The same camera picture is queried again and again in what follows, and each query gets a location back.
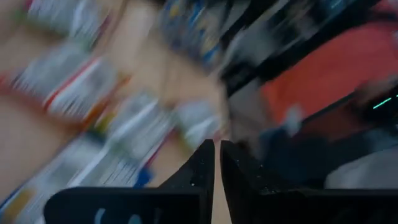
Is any blue Maruchan ramen pack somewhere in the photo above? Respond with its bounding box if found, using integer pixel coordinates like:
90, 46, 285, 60
0, 133, 156, 224
158, 0, 231, 69

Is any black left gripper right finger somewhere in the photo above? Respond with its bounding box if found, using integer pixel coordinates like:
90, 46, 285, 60
220, 139, 398, 224

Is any black aluminium table frame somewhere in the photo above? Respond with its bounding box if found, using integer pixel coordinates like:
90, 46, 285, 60
217, 0, 398, 97

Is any orange Maruchan ramen pack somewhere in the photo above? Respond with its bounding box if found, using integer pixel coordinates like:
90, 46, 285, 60
0, 46, 131, 125

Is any pink green Maruchan ramen pack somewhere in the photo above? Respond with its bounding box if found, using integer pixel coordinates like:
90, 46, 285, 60
18, 0, 119, 47
86, 93, 178, 162
174, 99, 224, 147

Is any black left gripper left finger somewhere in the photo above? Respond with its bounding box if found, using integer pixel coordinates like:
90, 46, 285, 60
43, 139, 216, 224

